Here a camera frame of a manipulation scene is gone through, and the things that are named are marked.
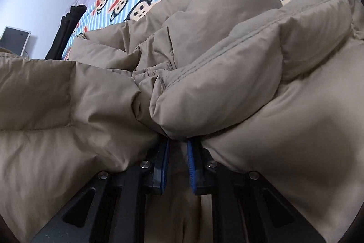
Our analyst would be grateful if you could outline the black folded garment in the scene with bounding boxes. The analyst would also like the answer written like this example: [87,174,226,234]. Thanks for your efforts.
[45,5,86,60]

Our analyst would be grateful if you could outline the white-framed dark wall panel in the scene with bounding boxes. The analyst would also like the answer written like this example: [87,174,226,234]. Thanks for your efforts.
[0,26,31,56]

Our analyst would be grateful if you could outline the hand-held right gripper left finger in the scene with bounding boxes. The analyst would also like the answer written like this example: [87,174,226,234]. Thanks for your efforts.
[31,138,171,243]

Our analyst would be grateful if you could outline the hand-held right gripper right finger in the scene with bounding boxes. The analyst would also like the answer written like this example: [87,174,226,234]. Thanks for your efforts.
[186,138,326,243]

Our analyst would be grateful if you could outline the tan puffer jacket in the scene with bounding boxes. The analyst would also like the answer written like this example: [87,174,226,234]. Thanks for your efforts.
[0,0,364,243]

